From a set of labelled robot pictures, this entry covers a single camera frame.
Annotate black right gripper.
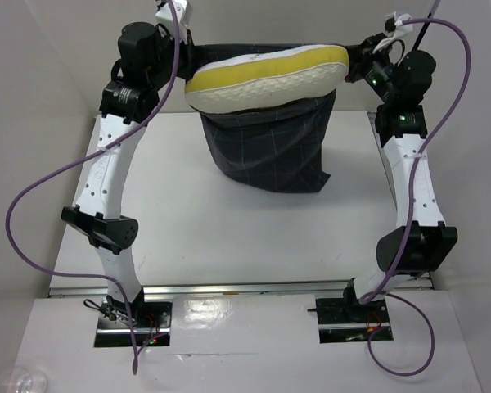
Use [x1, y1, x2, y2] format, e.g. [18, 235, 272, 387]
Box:
[336, 32, 400, 104]

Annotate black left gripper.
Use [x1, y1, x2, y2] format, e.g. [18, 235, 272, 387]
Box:
[145, 25, 200, 88]

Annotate white pillow yellow edge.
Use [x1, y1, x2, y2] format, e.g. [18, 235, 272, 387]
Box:
[185, 44, 349, 114]

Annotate dark grey checked pillowcase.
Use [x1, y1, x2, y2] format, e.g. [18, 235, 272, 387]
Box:
[187, 43, 340, 193]

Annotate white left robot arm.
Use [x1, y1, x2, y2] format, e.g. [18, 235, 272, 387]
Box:
[61, 22, 194, 327]

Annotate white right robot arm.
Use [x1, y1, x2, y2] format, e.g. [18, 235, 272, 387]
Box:
[340, 34, 457, 322]

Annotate clear plastic object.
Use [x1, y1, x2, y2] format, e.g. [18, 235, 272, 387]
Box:
[0, 366, 48, 393]

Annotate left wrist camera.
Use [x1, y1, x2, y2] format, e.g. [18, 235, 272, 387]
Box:
[155, 0, 192, 43]

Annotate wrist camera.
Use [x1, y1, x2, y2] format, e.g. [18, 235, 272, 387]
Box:
[155, 0, 192, 43]
[372, 11, 413, 54]

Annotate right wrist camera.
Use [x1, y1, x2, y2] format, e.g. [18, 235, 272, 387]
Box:
[372, 11, 413, 54]

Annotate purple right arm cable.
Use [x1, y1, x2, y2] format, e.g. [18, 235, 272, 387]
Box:
[358, 17, 474, 376]

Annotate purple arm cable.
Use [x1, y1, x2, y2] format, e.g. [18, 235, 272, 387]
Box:
[4, 0, 181, 376]
[358, 17, 474, 376]

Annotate aluminium rail frame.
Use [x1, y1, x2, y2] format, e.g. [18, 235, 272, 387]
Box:
[47, 111, 435, 297]

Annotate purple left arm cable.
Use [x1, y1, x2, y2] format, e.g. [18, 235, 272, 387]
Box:
[4, 0, 181, 376]

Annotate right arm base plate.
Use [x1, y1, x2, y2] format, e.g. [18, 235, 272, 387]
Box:
[308, 298, 394, 344]

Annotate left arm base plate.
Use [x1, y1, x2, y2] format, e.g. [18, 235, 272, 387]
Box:
[83, 299, 173, 348]

